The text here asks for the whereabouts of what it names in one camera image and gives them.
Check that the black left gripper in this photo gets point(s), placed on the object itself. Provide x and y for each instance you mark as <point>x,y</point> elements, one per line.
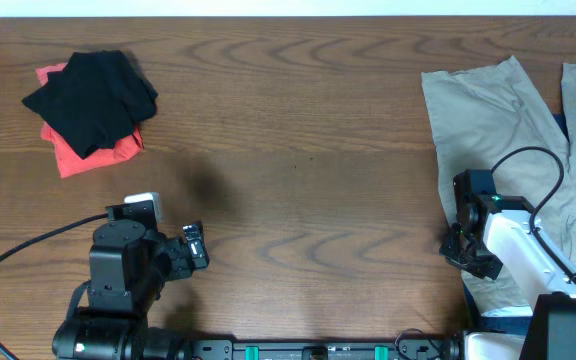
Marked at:
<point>182,255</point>

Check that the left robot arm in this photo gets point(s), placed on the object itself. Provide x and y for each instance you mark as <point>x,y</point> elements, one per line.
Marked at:
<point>130,264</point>

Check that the black folded garment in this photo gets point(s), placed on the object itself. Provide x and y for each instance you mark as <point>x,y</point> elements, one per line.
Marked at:
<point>82,68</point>

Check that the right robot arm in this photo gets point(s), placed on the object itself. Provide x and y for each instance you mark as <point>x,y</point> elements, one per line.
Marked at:
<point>494,232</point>

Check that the red folded garment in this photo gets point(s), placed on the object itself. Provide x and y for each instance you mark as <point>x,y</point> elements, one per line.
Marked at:
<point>88,161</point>

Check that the dark blue denim jeans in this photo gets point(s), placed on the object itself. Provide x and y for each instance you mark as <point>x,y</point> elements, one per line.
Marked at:
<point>513,320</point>

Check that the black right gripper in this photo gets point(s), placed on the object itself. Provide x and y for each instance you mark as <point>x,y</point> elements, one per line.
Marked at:
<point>461,251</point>

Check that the khaki green shorts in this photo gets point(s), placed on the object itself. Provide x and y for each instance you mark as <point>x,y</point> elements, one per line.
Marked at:
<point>477,116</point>

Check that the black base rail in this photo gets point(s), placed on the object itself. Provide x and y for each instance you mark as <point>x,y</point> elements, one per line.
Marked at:
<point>414,348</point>

